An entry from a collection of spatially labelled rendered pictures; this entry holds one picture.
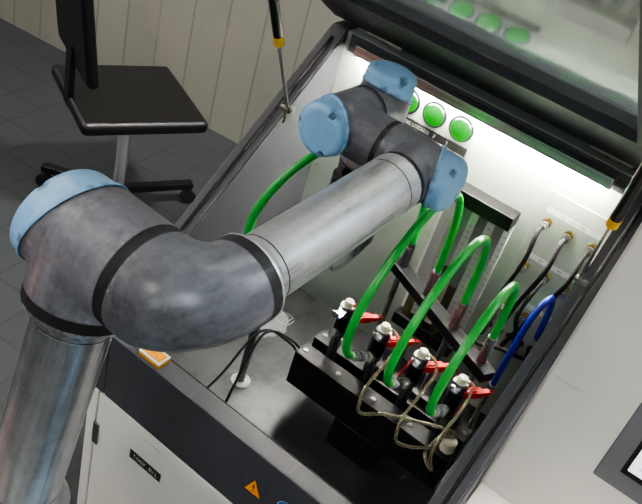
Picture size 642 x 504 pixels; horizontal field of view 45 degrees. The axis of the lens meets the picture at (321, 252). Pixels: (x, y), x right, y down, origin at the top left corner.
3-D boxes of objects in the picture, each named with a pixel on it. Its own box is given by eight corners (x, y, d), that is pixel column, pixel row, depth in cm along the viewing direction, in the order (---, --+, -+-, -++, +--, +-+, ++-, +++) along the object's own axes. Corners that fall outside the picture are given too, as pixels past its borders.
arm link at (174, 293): (190, 338, 62) (485, 139, 94) (101, 265, 66) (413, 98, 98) (181, 424, 69) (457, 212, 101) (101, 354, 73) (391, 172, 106)
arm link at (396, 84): (352, 62, 104) (386, 52, 110) (332, 132, 111) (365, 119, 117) (399, 87, 101) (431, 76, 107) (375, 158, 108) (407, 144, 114)
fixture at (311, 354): (277, 404, 153) (295, 350, 144) (307, 380, 160) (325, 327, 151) (419, 513, 140) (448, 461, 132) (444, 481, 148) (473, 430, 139)
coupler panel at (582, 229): (479, 322, 154) (543, 193, 136) (486, 315, 156) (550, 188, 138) (536, 358, 149) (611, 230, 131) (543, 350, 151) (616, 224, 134)
